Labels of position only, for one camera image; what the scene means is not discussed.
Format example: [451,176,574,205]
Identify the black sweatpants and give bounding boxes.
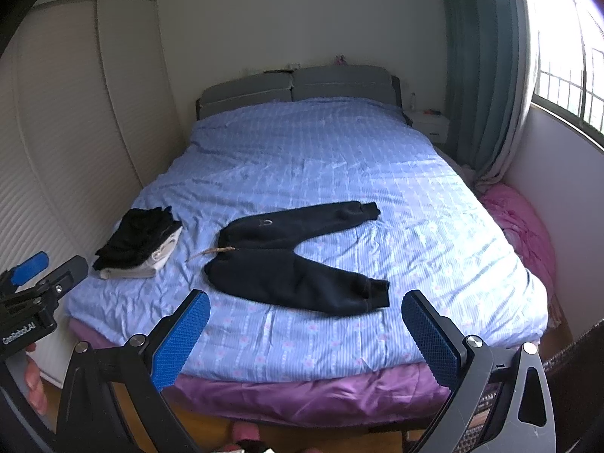
[202,200,391,318]

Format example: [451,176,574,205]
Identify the person's left hand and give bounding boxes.
[25,344,48,416]

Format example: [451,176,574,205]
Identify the folded black garment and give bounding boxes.
[93,206,182,271]

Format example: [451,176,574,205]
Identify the folded white garment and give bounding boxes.
[98,228,182,280]

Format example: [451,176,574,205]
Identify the purple bed sheet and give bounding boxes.
[68,316,455,431]

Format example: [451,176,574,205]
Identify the white sliding wardrobe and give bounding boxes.
[0,0,185,386]

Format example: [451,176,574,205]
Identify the pink blanket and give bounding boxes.
[479,183,563,328]

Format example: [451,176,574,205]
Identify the blue floral bed cover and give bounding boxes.
[66,98,549,360]

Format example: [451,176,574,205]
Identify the white nightstand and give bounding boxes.
[403,111,450,145]

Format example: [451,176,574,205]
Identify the grey padded headboard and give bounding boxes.
[196,65,402,120]

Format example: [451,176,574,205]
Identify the window with railing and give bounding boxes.
[527,0,603,142]

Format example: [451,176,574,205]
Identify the green curtain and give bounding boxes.
[443,0,536,191]

